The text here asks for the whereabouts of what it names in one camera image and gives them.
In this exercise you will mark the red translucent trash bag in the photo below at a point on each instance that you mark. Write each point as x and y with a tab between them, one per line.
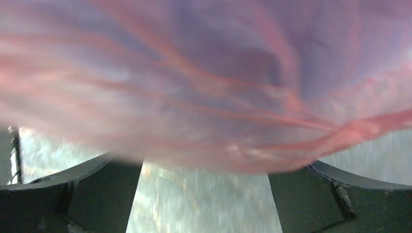
244	86

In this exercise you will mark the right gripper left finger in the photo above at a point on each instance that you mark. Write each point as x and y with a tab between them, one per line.
95	196

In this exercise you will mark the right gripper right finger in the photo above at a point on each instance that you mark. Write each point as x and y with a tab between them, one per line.
321	198

